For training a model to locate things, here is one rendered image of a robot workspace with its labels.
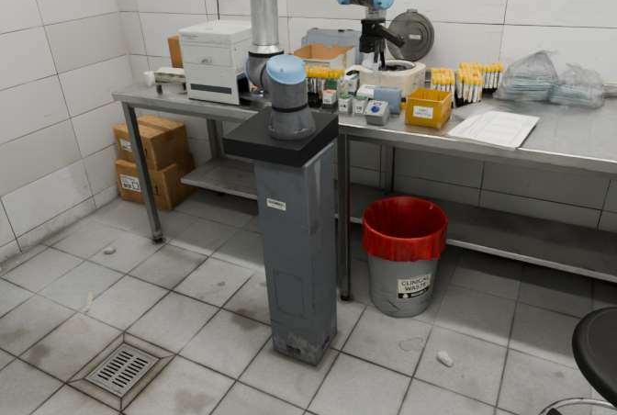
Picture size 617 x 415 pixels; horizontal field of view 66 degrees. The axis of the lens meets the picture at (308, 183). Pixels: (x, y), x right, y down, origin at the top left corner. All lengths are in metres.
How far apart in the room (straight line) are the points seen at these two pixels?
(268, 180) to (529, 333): 1.29
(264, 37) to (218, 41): 0.51
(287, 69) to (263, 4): 0.22
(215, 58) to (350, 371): 1.36
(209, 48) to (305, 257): 0.95
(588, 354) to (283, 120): 1.00
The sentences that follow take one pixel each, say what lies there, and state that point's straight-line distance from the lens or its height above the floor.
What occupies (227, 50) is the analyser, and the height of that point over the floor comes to 1.11.
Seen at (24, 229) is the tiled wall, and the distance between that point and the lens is 3.10.
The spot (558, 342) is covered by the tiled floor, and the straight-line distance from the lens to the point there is 2.27.
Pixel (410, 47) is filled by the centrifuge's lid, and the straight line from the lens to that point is 2.29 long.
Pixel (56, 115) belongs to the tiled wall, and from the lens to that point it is 3.08.
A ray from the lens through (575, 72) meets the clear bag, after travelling 2.14.
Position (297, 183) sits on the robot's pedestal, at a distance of 1.51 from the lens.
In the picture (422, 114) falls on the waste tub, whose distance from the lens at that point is 1.75.
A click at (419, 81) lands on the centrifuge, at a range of 2.10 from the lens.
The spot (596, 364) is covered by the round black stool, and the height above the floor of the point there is 0.65.
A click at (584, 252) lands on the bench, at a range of 2.34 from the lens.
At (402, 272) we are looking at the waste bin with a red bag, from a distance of 2.01.
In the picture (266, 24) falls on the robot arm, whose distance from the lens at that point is 1.55.
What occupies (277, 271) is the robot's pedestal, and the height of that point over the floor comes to 0.42.
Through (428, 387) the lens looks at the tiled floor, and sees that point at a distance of 1.97.
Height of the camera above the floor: 1.50
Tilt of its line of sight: 28 degrees down
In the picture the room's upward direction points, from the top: 3 degrees counter-clockwise
